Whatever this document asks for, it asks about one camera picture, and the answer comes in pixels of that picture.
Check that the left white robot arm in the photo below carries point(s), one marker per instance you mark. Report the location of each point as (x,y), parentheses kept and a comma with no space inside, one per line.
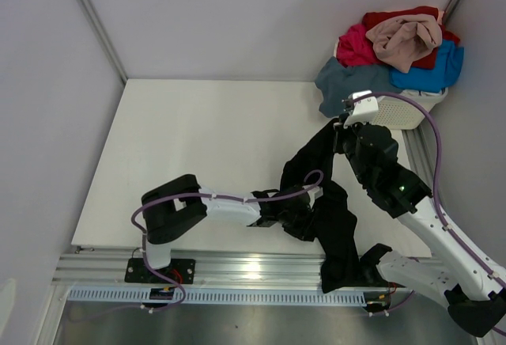
(171,210)

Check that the aluminium mounting rail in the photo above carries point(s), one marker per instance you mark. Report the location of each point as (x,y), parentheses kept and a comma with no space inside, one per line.
(224,270)

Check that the dark red t shirt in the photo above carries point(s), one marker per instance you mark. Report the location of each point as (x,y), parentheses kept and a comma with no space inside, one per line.
(371,19)

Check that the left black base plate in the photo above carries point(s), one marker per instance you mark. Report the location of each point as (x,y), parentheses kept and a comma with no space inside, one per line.
(180,270)

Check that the beige pink t shirt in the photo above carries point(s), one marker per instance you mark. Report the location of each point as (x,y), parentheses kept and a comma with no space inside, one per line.
(400,41)

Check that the bright blue t shirt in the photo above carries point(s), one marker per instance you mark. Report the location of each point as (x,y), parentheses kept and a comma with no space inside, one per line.
(446,72)

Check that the black t shirt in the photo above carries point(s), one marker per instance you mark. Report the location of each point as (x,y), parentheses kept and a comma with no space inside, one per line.
(331,222)

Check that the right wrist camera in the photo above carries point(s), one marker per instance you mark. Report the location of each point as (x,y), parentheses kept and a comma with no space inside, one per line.
(362,107)

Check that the white slotted cable duct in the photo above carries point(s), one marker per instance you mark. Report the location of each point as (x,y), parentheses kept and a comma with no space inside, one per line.
(345,298)

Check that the white laundry basket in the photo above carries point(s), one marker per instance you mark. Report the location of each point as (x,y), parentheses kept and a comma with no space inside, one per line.
(397,114)

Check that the grey blue t shirt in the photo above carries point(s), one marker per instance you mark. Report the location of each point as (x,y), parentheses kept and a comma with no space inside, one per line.
(336,83)

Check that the magenta t shirt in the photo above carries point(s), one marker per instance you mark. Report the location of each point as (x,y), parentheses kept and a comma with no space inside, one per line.
(354,49)

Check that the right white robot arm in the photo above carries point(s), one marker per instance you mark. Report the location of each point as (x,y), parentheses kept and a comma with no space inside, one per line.
(472,287)

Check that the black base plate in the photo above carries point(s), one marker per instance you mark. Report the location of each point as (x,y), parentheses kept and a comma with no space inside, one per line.
(180,270)
(369,277)

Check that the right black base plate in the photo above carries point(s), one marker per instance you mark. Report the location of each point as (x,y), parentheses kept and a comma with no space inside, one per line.
(369,277)

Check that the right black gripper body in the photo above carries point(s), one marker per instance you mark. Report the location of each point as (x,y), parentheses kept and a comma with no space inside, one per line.
(345,142)

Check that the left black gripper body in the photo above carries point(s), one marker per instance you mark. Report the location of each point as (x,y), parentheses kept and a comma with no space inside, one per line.
(296,224)

